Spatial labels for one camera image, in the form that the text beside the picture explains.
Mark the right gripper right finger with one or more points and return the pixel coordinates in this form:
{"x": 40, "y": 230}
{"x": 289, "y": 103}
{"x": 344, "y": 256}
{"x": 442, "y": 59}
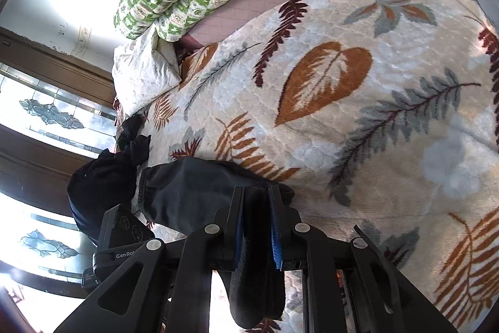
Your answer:
{"x": 347, "y": 286}

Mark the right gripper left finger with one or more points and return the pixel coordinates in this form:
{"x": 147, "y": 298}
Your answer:
{"x": 164, "y": 286}

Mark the black pants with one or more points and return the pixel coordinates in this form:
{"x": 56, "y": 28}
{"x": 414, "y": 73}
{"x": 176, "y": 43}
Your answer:
{"x": 186, "y": 195}

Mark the black clothes pile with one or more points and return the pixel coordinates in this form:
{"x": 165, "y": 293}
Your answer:
{"x": 109, "y": 179}

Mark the white floral pillow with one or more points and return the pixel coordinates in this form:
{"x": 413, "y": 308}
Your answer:
{"x": 143, "y": 70}

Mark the leaf pattern fleece blanket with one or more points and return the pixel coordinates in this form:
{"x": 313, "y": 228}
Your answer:
{"x": 381, "y": 114}

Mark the window with wooden frame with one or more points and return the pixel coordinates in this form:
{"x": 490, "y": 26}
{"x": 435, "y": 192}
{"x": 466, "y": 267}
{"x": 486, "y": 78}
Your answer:
{"x": 56, "y": 115}

